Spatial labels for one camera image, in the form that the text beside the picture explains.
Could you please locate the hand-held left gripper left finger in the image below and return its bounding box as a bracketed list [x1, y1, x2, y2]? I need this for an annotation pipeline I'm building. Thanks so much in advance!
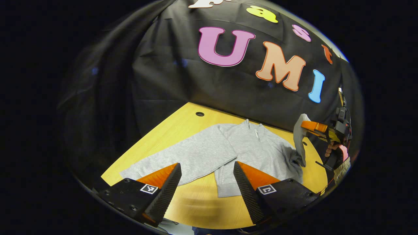
[94, 163, 182, 228]

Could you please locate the gray sweatshirt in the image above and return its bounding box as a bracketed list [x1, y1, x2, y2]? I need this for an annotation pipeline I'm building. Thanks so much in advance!
[120, 113, 311, 198]

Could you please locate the black backdrop cloth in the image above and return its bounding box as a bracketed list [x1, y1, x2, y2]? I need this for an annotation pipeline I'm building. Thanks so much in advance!
[57, 0, 364, 183]

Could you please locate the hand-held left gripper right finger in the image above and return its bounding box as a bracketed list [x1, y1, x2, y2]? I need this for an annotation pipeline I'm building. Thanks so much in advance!
[233, 161, 320, 226]

